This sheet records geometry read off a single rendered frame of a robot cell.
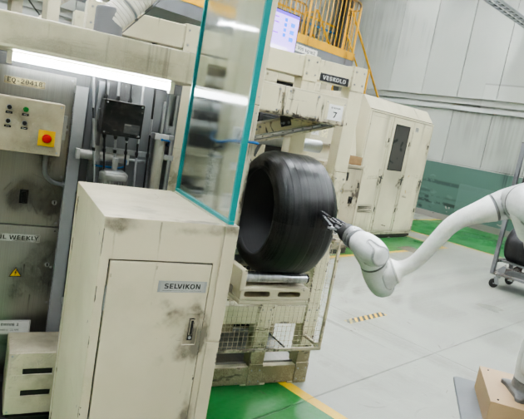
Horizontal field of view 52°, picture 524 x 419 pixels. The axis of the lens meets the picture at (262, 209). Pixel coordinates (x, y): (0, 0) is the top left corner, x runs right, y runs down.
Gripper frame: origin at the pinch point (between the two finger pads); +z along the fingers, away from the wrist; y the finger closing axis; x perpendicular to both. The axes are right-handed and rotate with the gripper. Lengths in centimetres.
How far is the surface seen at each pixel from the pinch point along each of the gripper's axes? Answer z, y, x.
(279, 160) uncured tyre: 25.0, 15.0, -16.3
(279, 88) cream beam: 56, 7, -45
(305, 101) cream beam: 56, -9, -41
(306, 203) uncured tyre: 5.6, 7.4, -3.5
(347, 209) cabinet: 399, -311, 115
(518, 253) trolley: 251, -479, 104
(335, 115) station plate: 55, -28, -38
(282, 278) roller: 11.3, 5.6, 35.1
